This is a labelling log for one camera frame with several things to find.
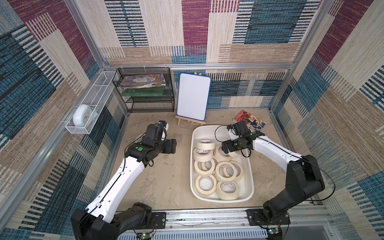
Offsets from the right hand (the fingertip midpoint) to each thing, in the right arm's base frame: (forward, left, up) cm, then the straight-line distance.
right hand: (228, 144), depth 91 cm
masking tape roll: (0, +14, +2) cm, 14 cm away
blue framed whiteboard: (+29, +20, +14) cm, 38 cm away
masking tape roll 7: (-13, -5, -6) cm, 15 cm away
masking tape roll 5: (-24, +3, -7) cm, 26 cm away
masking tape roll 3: (-12, +14, -5) cm, 19 cm away
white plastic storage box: (-18, +9, -4) cm, 20 cm away
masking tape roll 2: (-8, +16, +3) cm, 18 cm away
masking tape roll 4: (-21, +15, -8) cm, 27 cm away
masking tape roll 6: (-14, +3, -5) cm, 16 cm away
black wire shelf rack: (+40, +44, -3) cm, 59 cm away
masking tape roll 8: (-6, +5, -2) cm, 8 cm away
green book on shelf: (+33, +49, +15) cm, 61 cm away
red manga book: (+23, -23, -8) cm, 34 cm away
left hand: (-6, +33, +13) cm, 36 cm away
